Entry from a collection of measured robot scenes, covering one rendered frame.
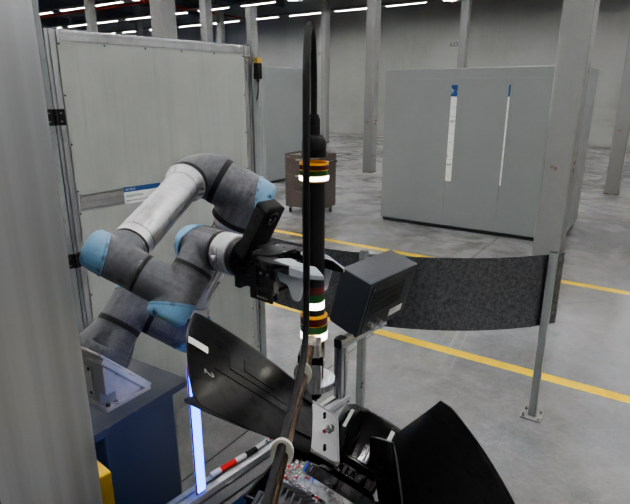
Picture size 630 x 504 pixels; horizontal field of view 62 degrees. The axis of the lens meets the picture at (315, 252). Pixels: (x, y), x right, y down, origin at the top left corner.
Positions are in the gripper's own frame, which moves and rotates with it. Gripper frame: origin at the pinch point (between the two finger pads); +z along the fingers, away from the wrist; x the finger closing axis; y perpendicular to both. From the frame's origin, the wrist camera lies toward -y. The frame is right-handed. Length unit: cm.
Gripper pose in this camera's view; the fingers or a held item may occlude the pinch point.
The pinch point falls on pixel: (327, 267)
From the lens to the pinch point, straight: 79.2
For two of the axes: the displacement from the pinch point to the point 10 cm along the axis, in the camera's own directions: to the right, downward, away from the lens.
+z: 7.5, 1.8, -6.3
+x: -6.6, 2.1, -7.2
